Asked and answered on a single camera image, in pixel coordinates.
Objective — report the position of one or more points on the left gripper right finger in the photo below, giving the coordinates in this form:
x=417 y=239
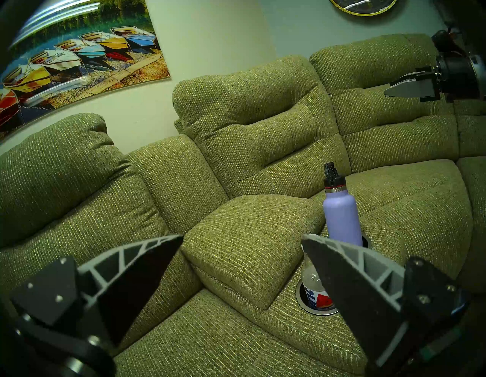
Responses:
x=357 y=296

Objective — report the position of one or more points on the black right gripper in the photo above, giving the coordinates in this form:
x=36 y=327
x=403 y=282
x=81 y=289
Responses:
x=459 y=76

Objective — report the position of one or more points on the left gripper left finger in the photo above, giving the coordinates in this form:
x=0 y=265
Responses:
x=125 y=289

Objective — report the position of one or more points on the clear plastic water bottle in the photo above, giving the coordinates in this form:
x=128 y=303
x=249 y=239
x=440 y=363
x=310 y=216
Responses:
x=313 y=283

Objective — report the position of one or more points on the purple metal bottle black cap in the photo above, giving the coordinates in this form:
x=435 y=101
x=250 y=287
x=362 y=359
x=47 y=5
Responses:
x=341 y=216

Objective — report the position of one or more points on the olive console armrest lid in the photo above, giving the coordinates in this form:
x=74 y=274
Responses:
x=250 y=235

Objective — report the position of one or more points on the olive green fabric sofa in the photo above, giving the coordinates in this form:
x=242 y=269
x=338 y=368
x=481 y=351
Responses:
x=265 y=133

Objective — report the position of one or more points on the colourful boats wall picture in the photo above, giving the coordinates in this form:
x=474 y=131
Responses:
x=76 y=57

